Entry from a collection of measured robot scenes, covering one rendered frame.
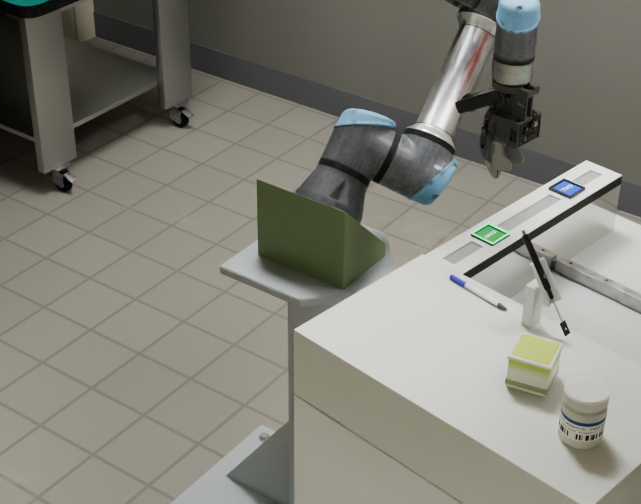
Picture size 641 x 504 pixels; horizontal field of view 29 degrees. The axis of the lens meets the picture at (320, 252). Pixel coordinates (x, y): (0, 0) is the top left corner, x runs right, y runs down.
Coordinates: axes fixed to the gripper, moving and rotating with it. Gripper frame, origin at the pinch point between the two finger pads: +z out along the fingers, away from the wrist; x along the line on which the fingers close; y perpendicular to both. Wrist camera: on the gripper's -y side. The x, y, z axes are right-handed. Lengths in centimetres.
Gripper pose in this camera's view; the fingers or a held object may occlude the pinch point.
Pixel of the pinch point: (493, 170)
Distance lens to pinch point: 244.5
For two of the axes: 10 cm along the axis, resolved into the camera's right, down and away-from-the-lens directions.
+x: 7.0, -3.8, 6.0
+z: -0.1, 8.4, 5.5
